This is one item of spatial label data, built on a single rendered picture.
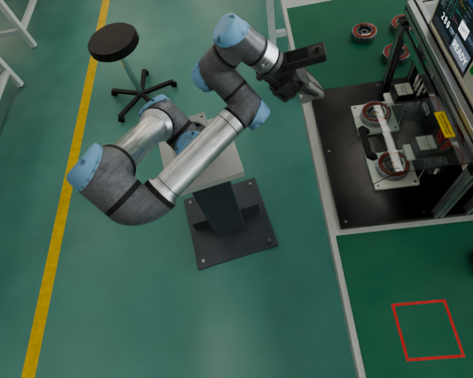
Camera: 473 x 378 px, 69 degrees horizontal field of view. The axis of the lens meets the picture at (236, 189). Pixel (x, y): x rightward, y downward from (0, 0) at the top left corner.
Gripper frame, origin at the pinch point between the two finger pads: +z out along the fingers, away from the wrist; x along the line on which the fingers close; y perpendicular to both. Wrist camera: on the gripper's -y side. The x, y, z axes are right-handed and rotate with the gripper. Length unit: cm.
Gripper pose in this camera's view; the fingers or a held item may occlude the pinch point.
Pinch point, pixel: (323, 92)
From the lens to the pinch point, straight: 103.4
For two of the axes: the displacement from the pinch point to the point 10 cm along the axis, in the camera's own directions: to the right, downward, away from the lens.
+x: 0.6, 8.7, -4.9
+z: 7.4, 2.9, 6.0
